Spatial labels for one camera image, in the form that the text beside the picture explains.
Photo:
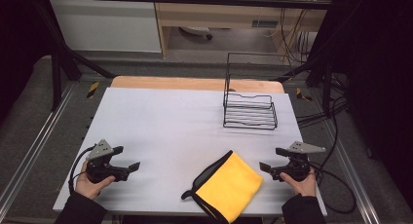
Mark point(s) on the black metal stand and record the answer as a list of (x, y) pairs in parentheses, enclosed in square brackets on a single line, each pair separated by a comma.
[(326, 84), (56, 74)]

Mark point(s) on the yellow cloth with black trim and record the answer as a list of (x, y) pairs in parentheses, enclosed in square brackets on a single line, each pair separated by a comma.
[(229, 188)]

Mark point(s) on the white chair base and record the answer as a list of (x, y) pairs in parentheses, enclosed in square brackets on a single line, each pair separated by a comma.
[(196, 30)]

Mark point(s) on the wooden desk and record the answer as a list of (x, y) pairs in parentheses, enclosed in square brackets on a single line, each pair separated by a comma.
[(224, 14)]

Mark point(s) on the person's right hand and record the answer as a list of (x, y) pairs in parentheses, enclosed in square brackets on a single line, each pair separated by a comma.
[(303, 186)]

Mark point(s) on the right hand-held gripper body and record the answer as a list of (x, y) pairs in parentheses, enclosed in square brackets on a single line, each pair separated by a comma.
[(297, 165)]

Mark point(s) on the person's left hand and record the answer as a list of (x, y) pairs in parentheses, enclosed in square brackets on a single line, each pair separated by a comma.
[(87, 186)]

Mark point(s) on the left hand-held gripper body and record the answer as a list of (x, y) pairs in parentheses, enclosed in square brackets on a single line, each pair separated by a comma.
[(101, 167)]

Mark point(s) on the aluminium rail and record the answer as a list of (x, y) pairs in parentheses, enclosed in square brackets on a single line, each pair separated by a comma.
[(30, 152), (354, 175)]

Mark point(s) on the black curtain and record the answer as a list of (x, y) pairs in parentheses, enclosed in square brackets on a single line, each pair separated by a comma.
[(18, 48), (380, 81)]

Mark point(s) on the white cabinet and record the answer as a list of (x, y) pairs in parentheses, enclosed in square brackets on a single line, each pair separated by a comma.
[(104, 26)]

